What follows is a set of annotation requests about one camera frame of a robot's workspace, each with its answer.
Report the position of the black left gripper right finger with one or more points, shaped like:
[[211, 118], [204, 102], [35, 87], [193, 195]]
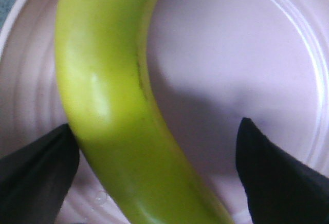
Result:
[[279, 188]]

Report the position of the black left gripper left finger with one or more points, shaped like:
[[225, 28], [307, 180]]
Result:
[[36, 178]]

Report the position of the yellow green banana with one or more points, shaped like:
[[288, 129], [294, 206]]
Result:
[[103, 81]]

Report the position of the pink plate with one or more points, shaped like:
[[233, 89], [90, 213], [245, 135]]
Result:
[[212, 62]]

